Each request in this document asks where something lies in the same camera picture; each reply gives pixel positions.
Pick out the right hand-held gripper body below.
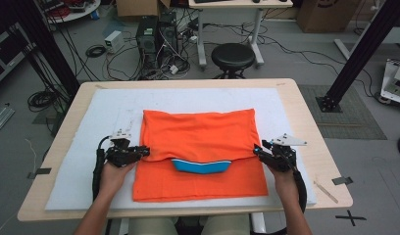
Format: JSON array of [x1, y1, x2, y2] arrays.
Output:
[[264, 132, 308, 173]]

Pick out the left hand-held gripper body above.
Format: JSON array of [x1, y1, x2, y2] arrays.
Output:
[[104, 109, 145, 168]]

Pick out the orange polo shirt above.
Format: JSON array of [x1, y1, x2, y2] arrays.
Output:
[[132, 108, 270, 203]]

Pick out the person's right hand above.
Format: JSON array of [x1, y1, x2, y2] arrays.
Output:
[[268, 164, 299, 197]]

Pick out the person's left hand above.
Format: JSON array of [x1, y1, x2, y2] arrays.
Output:
[[98, 162, 137, 197]]

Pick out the white foam mat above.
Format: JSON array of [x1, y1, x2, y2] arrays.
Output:
[[45, 87, 318, 212]]

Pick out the thin wooden stick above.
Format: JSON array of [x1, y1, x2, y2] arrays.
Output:
[[313, 180, 340, 205]]

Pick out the grey tape piece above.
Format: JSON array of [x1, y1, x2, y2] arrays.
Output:
[[26, 166, 53, 180], [331, 175, 355, 186]]

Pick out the person's beige shorts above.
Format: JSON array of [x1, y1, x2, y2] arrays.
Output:
[[126, 213, 252, 235]]

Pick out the grey floor mat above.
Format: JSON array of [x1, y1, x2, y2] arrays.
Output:
[[297, 84, 388, 141]]

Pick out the black round stool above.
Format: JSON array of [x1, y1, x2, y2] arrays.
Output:
[[210, 42, 257, 80]]

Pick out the black computer tower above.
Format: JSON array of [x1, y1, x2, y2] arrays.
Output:
[[159, 13, 179, 64], [135, 15, 160, 69]]

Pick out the white power supply box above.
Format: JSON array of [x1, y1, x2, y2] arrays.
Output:
[[104, 29, 125, 55]]

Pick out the black metal stand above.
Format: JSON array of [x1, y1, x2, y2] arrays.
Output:
[[315, 0, 400, 114], [10, 0, 81, 100]]

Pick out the aluminium profile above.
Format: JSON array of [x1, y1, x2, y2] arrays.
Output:
[[0, 105, 16, 140]]

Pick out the white device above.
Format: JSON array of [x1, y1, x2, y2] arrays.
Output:
[[379, 58, 400, 107]]

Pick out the large closed cardboard box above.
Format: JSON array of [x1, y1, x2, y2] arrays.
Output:
[[296, 0, 363, 34]]

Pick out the white desk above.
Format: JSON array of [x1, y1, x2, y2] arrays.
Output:
[[187, 0, 294, 70]]

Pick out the round white table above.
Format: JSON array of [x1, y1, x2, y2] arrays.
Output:
[[37, 0, 102, 24]]

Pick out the grey metal rack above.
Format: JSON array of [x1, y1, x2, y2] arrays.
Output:
[[0, 28, 36, 90]]

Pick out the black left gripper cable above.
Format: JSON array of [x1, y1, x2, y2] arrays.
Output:
[[92, 135, 112, 202]]

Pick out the coiled black cable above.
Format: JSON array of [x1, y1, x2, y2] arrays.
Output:
[[84, 44, 108, 60], [26, 89, 61, 114]]

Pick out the red cable coil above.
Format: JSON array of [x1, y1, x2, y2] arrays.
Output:
[[46, 5, 73, 20]]

